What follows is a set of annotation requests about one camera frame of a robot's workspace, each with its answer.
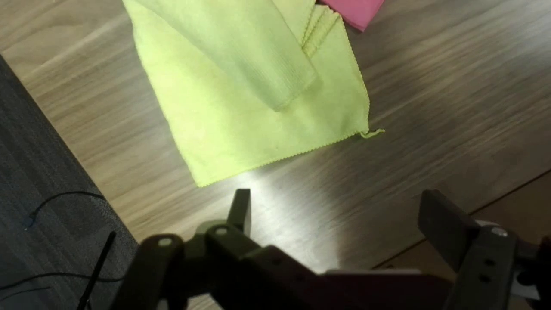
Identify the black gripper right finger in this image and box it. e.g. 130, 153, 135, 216
416, 187, 551, 310

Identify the bright yellow towel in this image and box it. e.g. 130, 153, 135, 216
120, 0, 385, 189

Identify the black tripod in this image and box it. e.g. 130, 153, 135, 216
73, 228, 118, 310

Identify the pink cloth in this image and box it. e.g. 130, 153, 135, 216
316, 0, 385, 32

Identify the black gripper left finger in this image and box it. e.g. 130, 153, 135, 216
108, 187, 332, 310

